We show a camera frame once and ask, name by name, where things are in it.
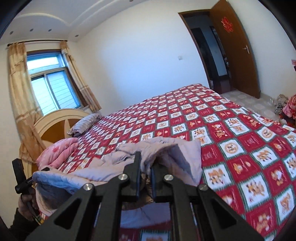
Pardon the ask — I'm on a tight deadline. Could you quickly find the brown wooden door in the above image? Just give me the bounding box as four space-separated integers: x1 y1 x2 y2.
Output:
210 1 261 98

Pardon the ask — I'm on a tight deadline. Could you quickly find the pink folded quilt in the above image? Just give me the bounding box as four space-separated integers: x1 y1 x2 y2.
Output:
36 138 79 170

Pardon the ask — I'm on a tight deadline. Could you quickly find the beige curtain right of window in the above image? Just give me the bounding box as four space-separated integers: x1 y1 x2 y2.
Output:
60 41 101 113

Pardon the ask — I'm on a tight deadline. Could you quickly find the beige curtain of window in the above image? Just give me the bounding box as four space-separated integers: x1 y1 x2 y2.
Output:
60 41 101 113
8 43 46 163

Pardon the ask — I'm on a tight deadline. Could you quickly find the red double happiness sticker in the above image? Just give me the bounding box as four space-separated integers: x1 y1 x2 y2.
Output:
221 16 234 33

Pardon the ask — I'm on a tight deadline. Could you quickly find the pile of clothes on floor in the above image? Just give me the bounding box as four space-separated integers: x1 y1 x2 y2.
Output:
274 94 296 128

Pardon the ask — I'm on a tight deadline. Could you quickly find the striped pillow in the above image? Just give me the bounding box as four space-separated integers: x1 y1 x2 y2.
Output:
67 113 102 137

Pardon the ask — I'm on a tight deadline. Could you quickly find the red cartoon patchwork bedspread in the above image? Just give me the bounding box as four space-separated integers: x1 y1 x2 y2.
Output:
60 84 295 240

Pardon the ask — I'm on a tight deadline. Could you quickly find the beige quilted down jacket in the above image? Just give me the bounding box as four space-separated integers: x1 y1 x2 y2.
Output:
33 137 202 228

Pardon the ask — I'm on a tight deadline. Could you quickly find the cream and wood headboard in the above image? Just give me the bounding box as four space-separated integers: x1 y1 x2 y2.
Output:
16 108 89 176

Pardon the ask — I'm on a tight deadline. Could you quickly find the person's left hand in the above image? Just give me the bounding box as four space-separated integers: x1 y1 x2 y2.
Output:
18 192 39 221

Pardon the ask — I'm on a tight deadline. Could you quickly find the beige curtain left of window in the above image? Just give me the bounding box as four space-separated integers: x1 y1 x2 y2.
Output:
8 43 46 163

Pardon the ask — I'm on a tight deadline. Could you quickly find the window with blue glass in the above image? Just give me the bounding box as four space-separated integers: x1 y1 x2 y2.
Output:
27 50 85 115

